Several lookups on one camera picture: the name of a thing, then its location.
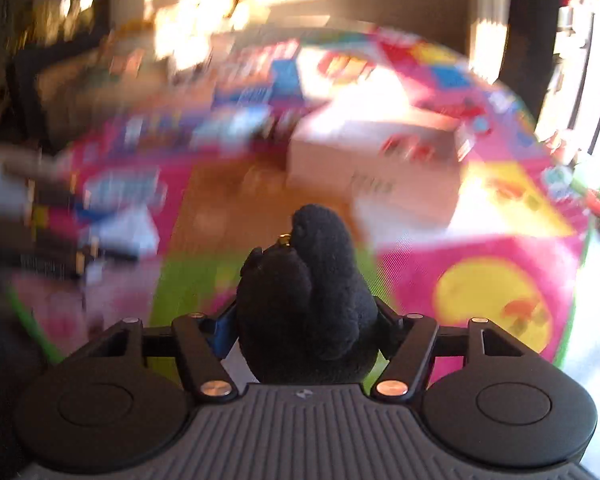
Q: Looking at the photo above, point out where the blue white wet wipes pack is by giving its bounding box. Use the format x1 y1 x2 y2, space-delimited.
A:
82 167 168 212

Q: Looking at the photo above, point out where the colourful cartoon play mat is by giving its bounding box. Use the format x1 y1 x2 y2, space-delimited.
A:
10 29 588 363

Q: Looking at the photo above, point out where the black plush bear toy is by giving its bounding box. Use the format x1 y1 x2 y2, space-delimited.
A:
236 204 379 385

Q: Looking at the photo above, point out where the pink cardboard box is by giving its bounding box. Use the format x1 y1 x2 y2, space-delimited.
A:
287 103 474 226

